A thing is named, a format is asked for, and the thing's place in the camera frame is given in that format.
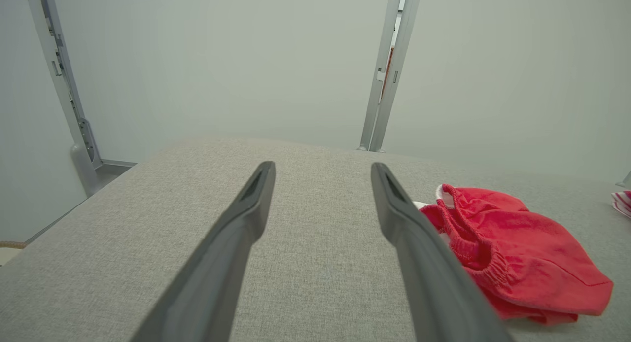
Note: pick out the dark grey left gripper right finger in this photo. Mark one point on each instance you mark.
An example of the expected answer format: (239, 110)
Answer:
(429, 283)

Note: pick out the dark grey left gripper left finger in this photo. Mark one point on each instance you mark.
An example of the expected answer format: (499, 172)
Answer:
(212, 283)

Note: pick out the red shorts with white stripe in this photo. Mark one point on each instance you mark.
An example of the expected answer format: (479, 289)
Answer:
(532, 253)

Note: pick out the red Bulls 23 jersey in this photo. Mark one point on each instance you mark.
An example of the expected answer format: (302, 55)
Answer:
(623, 204)

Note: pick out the grey partition post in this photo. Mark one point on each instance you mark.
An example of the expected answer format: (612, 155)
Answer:
(389, 61)
(626, 180)
(64, 95)

